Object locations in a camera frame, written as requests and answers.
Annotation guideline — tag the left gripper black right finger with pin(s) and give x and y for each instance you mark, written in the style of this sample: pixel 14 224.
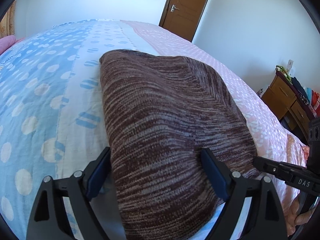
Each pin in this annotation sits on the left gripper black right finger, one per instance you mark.
pixel 252 207

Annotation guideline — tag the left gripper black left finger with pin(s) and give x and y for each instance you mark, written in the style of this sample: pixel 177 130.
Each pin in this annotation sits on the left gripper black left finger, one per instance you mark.
pixel 48 218

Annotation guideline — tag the brown knit sweater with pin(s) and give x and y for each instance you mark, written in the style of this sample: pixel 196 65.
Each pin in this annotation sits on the brown knit sweater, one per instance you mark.
pixel 159 112

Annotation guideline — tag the dark folded clothes on desk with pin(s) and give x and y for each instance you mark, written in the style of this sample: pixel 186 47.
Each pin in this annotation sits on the dark folded clothes on desk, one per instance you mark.
pixel 300 90

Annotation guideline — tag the person right hand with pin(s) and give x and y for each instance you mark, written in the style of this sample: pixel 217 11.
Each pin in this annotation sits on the person right hand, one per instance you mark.
pixel 293 219

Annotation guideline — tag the red gift bag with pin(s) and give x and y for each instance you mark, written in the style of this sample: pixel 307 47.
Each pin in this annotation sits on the red gift bag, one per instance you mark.
pixel 314 101

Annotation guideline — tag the polka dot bed sheet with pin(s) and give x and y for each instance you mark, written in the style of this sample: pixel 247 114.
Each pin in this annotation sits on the polka dot bed sheet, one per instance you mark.
pixel 51 106

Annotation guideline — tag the green item on desk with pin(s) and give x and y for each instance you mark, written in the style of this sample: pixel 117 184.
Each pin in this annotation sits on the green item on desk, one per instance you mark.
pixel 284 72

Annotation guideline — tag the folded pink blanket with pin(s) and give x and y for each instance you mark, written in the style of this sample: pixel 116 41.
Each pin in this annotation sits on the folded pink blanket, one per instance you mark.
pixel 6 43

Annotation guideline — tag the yellow patterned curtain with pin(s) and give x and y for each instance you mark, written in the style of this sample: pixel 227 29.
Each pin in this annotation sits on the yellow patterned curtain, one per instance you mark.
pixel 7 25

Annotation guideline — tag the brown wooden door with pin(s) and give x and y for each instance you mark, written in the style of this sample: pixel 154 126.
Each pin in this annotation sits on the brown wooden door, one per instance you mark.
pixel 182 17

